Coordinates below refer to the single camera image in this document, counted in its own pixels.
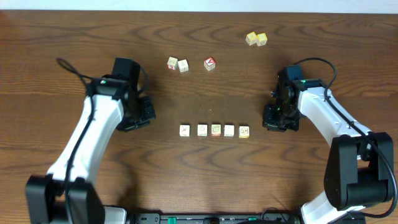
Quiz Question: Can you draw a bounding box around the yellow face wooden block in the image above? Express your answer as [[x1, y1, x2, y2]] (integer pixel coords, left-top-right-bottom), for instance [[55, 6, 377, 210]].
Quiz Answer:
[[239, 126, 250, 138]]

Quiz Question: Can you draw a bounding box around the yellow edged bug block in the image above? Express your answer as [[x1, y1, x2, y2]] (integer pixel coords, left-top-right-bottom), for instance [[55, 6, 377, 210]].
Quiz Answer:
[[179, 124, 190, 137]]

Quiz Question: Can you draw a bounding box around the plain cream wooden block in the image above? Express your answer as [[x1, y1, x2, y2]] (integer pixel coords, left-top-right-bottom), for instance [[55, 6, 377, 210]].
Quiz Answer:
[[224, 124, 234, 137]]

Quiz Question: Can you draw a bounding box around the green edged wooden block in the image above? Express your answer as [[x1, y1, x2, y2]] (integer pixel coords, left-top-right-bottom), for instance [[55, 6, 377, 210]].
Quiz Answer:
[[197, 124, 208, 136]]

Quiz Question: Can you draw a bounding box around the red spiral wooden block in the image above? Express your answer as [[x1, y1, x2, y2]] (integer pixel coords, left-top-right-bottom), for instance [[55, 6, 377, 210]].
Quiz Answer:
[[211, 124, 221, 137]]

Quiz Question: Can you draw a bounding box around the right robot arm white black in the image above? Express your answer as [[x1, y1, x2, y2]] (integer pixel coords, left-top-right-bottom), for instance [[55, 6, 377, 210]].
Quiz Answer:
[[263, 78, 397, 223]]

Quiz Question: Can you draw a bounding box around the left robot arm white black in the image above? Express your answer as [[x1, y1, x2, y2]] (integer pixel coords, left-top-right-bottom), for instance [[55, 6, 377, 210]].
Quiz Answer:
[[25, 75, 155, 223]]

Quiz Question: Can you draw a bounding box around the red number three block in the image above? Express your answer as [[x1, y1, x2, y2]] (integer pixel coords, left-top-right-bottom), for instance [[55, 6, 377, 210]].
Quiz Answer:
[[167, 57, 178, 70]]

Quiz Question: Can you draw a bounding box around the blue letter white block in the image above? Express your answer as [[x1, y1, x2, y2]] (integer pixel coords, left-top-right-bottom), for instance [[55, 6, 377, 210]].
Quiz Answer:
[[177, 59, 189, 72]]

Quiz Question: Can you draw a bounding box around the yellow block right of pair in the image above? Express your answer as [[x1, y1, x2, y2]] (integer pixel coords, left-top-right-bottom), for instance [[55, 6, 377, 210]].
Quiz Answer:
[[257, 33, 268, 47]]

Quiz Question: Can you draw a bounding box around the yellow block of pair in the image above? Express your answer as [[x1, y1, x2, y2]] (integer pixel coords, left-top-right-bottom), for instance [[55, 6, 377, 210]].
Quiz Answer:
[[246, 32, 258, 45], [257, 33, 268, 47]]

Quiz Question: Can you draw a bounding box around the yellow block left of pair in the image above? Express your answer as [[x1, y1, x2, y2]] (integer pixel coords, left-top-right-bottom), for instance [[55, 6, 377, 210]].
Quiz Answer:
[[246, 32, 258, 45]]

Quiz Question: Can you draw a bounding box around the red letter A block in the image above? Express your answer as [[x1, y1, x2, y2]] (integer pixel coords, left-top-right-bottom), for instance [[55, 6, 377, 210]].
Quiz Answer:
[[204, 57, 216, 71]]

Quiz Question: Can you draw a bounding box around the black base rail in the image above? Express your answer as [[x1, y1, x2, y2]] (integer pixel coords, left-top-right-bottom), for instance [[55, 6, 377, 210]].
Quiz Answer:
[[104, 212, 367, 224]]

